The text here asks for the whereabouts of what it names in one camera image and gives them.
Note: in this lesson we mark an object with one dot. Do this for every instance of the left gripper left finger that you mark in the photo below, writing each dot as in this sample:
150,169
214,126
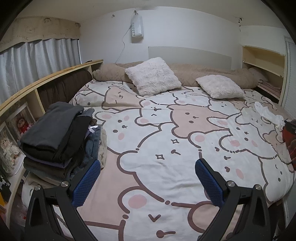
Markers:
42,222

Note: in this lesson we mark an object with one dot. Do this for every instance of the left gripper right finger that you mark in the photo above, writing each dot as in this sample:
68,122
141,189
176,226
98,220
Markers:
253,222

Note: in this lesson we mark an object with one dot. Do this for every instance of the red plaid blanket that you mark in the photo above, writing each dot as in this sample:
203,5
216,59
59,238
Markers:
289,137

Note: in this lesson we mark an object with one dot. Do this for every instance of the cream folded garment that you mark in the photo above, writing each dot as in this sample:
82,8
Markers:
102,151

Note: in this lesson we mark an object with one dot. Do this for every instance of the dark grey folded garment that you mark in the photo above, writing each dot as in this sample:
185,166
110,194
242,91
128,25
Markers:
42,140

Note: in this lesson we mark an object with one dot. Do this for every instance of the white framed doll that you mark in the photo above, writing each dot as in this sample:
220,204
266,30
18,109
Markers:
11,152

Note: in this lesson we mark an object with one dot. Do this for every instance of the bear print bed sheet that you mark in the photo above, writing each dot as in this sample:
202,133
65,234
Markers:
148,189

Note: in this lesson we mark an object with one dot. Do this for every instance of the red plush doll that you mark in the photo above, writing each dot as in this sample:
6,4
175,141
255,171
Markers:
23,125

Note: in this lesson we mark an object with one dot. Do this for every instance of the wooden bedside shelf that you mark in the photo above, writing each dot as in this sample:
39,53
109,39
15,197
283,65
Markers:
31,96

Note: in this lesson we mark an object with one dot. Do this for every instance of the white crumpled cloth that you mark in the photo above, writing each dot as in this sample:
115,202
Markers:
277,120

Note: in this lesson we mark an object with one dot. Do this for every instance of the grey window curtain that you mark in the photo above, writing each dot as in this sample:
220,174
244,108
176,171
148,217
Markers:
25,63

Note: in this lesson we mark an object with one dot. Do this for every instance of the small white fluffy pillow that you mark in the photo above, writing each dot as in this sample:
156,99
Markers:
220,87

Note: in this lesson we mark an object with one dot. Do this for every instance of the large white fluffy pillow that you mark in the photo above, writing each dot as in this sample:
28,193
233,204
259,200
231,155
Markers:
153,77

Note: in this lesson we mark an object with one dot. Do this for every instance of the cream corner shelf unit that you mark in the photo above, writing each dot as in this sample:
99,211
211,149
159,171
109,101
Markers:
272,65

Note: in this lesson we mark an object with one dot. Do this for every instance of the beige rolled duvet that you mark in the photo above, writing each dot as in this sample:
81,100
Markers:
186,74

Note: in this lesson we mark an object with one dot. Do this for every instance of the beige bear curtain valance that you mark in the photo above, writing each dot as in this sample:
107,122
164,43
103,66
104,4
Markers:
33,28

